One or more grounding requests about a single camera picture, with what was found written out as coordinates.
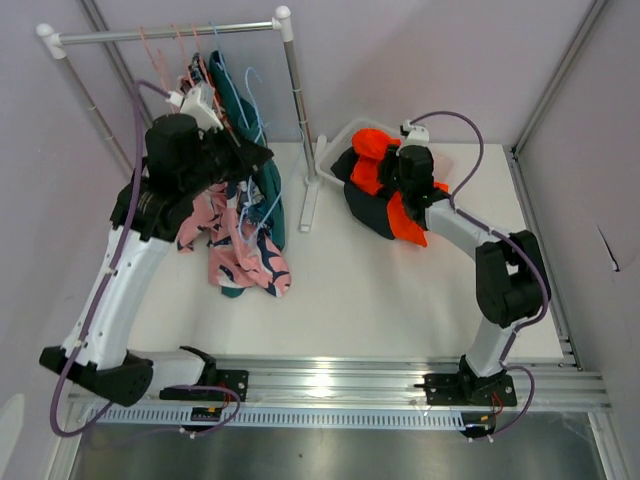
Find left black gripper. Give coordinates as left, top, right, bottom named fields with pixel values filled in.
left=183, top=116, right=274, bottom=198

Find orange shorts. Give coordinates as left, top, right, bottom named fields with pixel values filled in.
left=350, top=128, right=449, bottom=248

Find teal shorts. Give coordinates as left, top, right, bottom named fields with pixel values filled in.
left=207, top=49, right=287, bottom=300

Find black shorts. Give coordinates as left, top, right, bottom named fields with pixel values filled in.
left=331, top=147, right=395, bottom=240

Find blue wire hanger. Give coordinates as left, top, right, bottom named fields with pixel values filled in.
left=208, top=20, right=271, bottom=146
left=237, top=67, right=283, bottom=245

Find blue patterned shorts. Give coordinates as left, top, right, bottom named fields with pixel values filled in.
left=186, top=52, right=210, bottom=89

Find pink wire hanger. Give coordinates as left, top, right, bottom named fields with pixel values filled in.
left=138, top=26, right=170, bottom=91

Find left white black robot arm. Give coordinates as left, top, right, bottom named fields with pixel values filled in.
left=39, top=114, right=273, bottom=407

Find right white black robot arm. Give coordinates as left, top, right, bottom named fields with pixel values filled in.
left=378, top=145, right=550, bottom=404

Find pink patterned shorts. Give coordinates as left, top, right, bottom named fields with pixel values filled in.
left=176, top=172, right=292, bottom=298

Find white plastic basket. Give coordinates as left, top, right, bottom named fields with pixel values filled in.
left=315, top=117, right=455, bottom=191

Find metal clothes rack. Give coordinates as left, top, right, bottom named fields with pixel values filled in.
left=35, top=1, right=321, bottom=233

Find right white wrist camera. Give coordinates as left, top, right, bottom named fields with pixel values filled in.
left=400, top=120, right=430, bottom=148

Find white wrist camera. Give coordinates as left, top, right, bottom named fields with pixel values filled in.
left=179, top=82, right=223, bottom=132
left=400, top=120, right=430, bottom=148

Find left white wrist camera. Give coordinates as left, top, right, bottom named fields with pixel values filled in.
left=179, top=82, right=223, bottom=132

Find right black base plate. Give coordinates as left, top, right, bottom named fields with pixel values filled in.
left=414, top=372, right=517, bottom=407

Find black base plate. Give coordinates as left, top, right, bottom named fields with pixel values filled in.
left=159, top=367, right=249, bottom=402
left=414, top=372, right=517, bottom=407

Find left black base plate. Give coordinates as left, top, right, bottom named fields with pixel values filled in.
left=159, top=367, right=249, bottom=402

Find aluminium mounting rail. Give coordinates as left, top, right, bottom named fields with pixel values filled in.
left=67, top=355, right=614, bottom=414

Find white slotted cable duct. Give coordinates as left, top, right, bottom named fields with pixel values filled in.
left=99, top=405, right=465, bottom=431

